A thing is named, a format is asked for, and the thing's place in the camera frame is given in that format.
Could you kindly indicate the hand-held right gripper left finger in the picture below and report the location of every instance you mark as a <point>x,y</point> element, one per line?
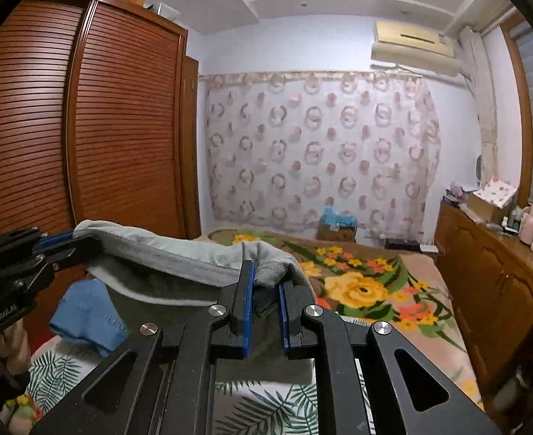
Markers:
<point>247,308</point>

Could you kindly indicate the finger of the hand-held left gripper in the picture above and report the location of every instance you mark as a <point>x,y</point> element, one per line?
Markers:
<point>58,238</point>
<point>53,265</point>

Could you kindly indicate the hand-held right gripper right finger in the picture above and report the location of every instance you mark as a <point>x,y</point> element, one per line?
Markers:
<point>284,321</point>

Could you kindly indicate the grey pants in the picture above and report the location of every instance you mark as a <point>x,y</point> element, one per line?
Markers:
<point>166,253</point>

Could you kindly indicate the person's left hand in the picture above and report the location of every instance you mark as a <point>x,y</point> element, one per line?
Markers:
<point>12,349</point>

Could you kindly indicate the folded blue jeans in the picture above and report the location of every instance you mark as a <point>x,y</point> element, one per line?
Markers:
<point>89,312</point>

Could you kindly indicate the leaf print bedsheet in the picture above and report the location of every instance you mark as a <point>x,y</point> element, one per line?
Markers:
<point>266,412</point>

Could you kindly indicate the floral blanket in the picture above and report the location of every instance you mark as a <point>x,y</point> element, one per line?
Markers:
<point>384,290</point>

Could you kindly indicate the cardboard box with blue cloth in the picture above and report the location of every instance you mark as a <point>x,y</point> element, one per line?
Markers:
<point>339,226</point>

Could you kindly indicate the wooden louvered wardrobe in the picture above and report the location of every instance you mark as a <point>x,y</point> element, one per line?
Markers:
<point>126,122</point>

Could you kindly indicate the circle print sheer curtain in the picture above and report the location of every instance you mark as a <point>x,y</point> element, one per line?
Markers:
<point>320,145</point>

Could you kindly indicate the wooden sideboard cabinet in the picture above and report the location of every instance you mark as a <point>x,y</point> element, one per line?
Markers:
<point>488,272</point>

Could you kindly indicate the purple pouch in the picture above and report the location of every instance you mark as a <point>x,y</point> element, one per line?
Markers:
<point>455,190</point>

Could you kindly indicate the dotted lid box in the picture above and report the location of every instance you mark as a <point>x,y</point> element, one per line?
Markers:
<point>492,199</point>

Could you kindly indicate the small desk fan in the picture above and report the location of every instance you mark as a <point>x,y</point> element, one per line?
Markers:
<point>480,167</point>

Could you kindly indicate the white box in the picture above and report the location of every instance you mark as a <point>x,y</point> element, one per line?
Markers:
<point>166,10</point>

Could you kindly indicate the pink bottle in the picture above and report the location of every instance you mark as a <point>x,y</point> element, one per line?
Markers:
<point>529,231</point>

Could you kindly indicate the cream corner curtain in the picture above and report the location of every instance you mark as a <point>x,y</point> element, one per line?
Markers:
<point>483,99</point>

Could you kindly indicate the wall air conditioner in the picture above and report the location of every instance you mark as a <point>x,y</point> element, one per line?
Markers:
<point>411,50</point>

